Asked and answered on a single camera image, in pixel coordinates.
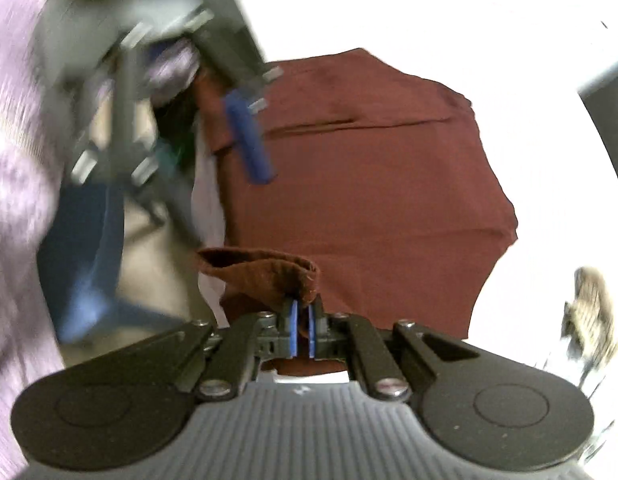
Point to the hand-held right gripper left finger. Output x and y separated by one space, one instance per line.
292 331

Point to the purple fleece robe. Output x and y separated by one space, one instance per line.
16 210

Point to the olive striped shirt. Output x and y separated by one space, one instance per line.
591 315

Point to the maroon shirt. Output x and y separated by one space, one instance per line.
364 175

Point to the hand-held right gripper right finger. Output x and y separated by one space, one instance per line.
312 331

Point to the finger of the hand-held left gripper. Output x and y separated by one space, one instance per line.
251 145
84 260

